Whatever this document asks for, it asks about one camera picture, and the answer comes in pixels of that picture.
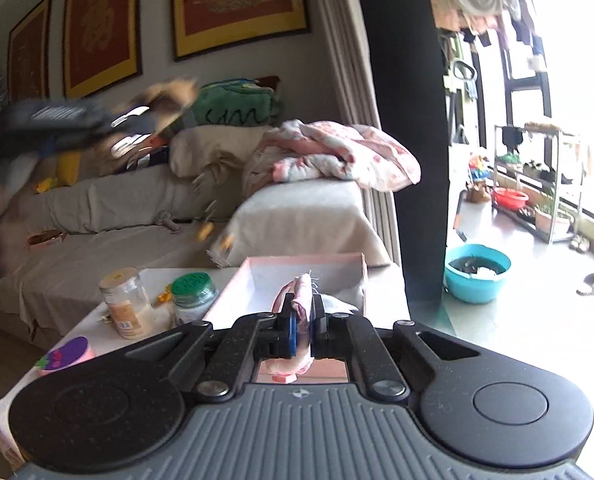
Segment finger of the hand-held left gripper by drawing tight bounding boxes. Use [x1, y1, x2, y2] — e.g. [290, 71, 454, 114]
[109, 104, 160, 134]

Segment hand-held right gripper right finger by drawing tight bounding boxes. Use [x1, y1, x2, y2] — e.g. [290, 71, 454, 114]
[311, 293, 482, 403]

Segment beige curtain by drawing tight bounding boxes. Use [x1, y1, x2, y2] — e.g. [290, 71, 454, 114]
[301, 0, 404, 267]

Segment yellow pillow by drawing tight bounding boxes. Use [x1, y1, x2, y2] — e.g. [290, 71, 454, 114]
[56, 151, 84, 187]

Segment metal shoe rack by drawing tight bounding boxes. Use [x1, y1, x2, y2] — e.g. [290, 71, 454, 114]
[493, 122, 584, 246]

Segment pink container purple lid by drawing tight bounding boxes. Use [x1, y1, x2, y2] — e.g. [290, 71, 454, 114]
[34, 336, 96, 379]

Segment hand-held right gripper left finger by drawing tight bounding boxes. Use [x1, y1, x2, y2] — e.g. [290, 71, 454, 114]
[126, 294, 298, 405]

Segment teal plastic basin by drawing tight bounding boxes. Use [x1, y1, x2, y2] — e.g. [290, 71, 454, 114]
[444, 243, 512, 305]

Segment green lid jar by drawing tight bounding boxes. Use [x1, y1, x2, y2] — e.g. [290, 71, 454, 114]
[169, 272, 220, 329]

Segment pink cardboard box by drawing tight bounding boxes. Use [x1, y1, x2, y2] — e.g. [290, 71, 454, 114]
[202, 254, 368, 385]

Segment cream covered sofa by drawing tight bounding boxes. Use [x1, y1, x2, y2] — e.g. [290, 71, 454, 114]
[0, 157, 394, 353]

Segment white waffle paper towel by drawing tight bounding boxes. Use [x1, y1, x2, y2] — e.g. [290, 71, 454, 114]
[322, 294, 362, 314]

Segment pink floral blanket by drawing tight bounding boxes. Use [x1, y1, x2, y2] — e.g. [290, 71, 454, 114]
[243, 119, 422, 194]

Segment pink lilac cloth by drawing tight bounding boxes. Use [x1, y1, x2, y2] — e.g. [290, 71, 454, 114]
[269, 270, 320, 385]

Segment clear plastic jar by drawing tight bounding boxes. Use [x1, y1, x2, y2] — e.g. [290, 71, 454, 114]
[99, 267, 156, 341]

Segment colourful toy figure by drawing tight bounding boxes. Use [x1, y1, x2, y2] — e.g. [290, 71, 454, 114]
[466, 154, 494, 205]

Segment red plastic basin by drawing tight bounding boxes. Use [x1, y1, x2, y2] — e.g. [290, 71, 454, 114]
[492, 187, 530, 212]

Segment red snack packet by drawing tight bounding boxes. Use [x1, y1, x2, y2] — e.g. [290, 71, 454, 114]
[26, 229, 66, 252]

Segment cream pillow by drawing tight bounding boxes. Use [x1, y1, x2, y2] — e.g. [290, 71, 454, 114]
[169, 124, 278, 182]

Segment grey dumbbell toy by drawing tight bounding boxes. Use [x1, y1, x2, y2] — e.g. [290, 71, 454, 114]
[156, 209, 181, 235]

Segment tiger striped furry plush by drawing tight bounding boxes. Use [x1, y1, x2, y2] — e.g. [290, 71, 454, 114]
[127, 76, 201, 133]

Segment green cushion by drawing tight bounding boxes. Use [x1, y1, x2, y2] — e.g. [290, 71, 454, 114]
[193, 79, 284, 129]

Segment red gold framed picture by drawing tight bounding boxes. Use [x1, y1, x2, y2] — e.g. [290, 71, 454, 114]
[7, 0, 54, 107]
[172, 0, 312, 63]
[63, 0, 143, 100]

